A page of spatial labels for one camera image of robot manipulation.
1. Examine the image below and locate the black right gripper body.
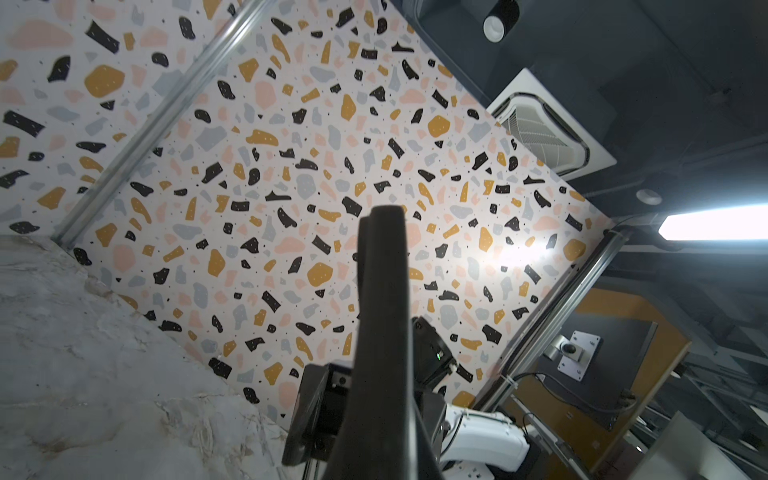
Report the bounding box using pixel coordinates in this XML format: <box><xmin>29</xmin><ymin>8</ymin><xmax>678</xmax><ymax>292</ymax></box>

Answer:
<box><xmin>282</xmin><ymin>317</ymin><xmax>458</xmax><ymax>466</ymax></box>

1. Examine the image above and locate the phone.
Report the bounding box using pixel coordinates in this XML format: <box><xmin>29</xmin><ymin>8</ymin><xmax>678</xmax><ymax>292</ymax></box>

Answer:
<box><xmin>324</xmin><ymin>205</ymin><xmax>442</xmax><ymax>479</ymax></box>

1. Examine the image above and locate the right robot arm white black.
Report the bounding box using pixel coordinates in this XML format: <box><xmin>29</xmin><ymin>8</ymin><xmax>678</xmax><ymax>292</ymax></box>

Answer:
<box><xmin>282</xmin><ymin>317</ymin><xmax>530</xmax><ymax>472</ymax></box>

